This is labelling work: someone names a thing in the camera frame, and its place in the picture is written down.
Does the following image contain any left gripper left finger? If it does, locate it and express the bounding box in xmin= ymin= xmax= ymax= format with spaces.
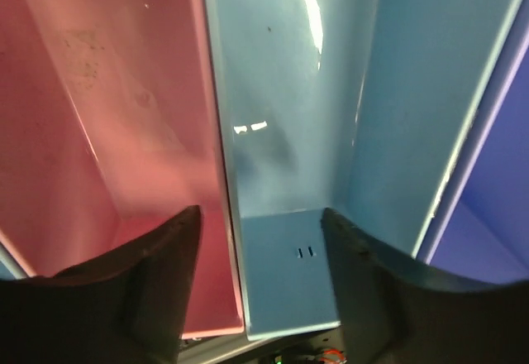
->
xmin=1 ymin=205 xmax=202 ymax=363

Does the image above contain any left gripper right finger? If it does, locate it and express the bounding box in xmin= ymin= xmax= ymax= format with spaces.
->
xmin=321 ymin=208 xmax=528 ymax=363

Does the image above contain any four-compartment colourful organizer tray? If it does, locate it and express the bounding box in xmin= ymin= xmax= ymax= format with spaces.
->
xmin=1 ymin=0 xmax=522 ymax=339

